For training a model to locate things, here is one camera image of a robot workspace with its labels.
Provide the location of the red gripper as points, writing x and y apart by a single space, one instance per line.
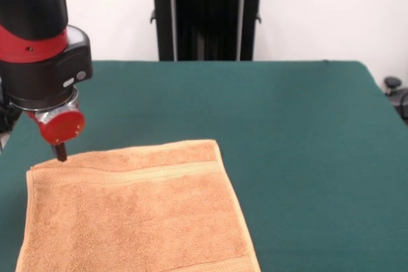
63 127

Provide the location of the orange terry towel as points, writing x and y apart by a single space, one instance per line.
127 214

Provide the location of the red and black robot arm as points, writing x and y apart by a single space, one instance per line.
38 46

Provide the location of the dark green table cloth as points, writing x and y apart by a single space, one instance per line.
287 125

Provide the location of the black office chair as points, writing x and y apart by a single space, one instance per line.
396 93

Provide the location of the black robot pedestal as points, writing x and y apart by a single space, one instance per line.
207 23

